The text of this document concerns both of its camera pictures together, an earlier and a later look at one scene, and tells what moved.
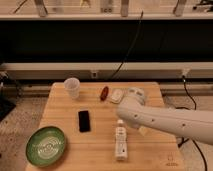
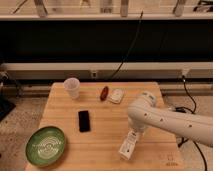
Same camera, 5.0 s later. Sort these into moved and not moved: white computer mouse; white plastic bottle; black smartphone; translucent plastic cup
Moved: white plastic bottle
Not moved: black smartphone; translucent plastic cup; white computer mouse
